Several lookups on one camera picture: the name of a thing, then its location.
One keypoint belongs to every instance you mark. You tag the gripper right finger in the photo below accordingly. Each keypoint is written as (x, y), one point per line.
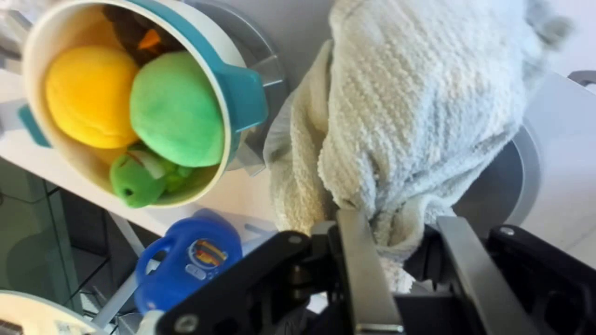
(484, 285)

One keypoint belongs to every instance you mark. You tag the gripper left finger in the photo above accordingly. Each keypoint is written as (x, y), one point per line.
(365, 279)

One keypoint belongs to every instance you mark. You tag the white cotton towel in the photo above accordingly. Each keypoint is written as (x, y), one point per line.
(410, 112)

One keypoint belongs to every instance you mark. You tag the white toy kitchen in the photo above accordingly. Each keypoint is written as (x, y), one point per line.
(559, 160)

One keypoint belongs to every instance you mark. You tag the blue toy detergent bottle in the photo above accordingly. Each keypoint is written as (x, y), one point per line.
(186, 260)

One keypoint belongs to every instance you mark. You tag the white pot with teal rim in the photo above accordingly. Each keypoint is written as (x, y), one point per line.
(235, 93)

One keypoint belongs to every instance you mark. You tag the small green plush toy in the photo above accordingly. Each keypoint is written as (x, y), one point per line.
(136, 179)

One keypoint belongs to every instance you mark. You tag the green plush ball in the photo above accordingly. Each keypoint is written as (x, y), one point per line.
(177, 112)

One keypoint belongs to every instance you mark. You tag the round white table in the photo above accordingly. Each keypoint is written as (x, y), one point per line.
(37, 316)

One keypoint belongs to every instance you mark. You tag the brown and orange plush toy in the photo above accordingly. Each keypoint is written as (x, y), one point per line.
(140, 33)

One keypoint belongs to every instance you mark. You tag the yellow plush ball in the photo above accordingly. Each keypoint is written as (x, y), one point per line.
(86, 95)

